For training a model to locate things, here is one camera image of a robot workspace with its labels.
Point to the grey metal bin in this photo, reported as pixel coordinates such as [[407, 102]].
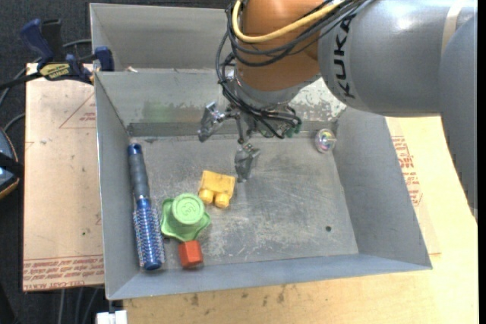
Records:
[[288, 201]]

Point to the brown cardboard board red print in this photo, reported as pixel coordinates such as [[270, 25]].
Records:
[[60, 182]]

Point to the red wooden block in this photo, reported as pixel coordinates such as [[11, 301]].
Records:
[[190, 254]]

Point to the green star-shaped cup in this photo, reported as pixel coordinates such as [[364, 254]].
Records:
[[185, 214]]

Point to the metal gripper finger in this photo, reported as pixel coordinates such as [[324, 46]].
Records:
[[244, 162], [210, 120]]

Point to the yellow toy block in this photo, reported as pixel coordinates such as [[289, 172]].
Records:
[[216, 184]]

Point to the blue round hairbrush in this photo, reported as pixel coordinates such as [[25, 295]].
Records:
[[146, 224]]

